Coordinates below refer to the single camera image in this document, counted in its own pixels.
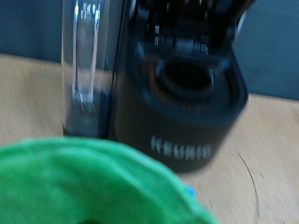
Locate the black Keurig coffee machine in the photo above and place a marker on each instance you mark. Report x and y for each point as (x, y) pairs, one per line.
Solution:
(174, 102)

